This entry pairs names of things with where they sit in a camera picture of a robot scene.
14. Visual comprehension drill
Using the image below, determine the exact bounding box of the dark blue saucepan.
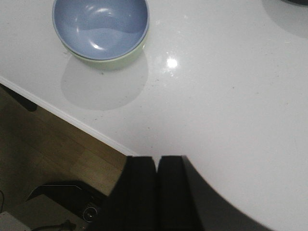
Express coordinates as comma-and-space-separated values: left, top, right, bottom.
284, 0, 308, 6

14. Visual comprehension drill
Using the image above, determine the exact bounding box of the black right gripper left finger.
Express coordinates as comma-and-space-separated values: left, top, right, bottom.
92, 156, 157, 231

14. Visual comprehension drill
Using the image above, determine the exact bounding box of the blue bowl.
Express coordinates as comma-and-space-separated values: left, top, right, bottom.
52, 0, 150, 62

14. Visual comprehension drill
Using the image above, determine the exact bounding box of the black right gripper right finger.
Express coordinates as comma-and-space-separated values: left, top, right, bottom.
157, 156, 268, 231

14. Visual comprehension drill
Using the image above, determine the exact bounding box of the green bowl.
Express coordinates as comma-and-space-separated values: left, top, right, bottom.
62, 31, 149, 71

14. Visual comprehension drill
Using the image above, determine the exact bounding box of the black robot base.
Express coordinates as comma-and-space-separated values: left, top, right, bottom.
28, 180, 107, 223

